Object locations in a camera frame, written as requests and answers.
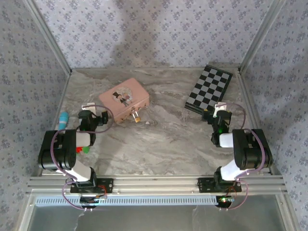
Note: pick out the pink box with cartoon print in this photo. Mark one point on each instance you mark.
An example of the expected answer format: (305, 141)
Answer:
(122, 98)

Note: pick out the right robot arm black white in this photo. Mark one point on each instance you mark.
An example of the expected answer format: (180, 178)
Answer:
(250, 149)

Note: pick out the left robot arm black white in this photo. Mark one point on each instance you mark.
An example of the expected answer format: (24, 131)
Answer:
(60, 149)

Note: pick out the blue and white cylinder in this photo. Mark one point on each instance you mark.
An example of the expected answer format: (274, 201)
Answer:
(63, 120)

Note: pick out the black and grey chessboard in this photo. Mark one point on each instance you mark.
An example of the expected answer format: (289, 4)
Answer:
(209, 89)

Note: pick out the small green piece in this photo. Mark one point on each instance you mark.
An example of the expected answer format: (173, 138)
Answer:
(86, 150)

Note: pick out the small red piece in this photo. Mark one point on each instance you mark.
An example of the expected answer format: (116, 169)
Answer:
(78, 150)

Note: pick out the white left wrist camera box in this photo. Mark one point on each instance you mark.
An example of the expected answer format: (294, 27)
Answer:
(88, 107)

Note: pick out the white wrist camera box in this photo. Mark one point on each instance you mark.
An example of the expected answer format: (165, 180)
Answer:
(88, 107)
(221, 106)

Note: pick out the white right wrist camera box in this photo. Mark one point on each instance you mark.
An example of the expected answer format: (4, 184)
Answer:
(221, 106)

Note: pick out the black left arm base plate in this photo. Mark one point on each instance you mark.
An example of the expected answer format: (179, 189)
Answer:
(107, 185)

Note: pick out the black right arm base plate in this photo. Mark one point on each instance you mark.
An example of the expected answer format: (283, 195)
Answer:
(204, 185)

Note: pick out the aluminium mounting rail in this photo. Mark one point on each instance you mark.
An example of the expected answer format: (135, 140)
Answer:
(156, 184)

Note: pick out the aluminium frame post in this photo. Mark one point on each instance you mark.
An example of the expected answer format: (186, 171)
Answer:
(260, 36)
(51, 41)

